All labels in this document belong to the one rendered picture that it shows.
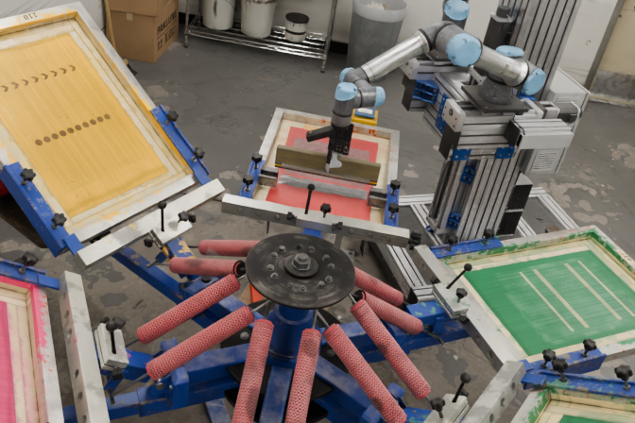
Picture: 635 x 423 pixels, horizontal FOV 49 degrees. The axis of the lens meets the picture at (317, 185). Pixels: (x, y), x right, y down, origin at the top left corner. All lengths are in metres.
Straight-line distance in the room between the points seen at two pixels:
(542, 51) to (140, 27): 3.41
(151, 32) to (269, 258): 4.04
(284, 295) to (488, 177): 2.01
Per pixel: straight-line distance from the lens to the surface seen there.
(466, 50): 2.66
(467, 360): 3.64
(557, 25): 3.33
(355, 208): 2.74
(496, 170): 3.61
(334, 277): 1.86
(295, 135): 3.14
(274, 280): 1.82
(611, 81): 6.81
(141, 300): 3.62
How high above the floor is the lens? 2.53
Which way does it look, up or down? 34 degrees down
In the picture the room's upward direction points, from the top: 10 degrees clockwise
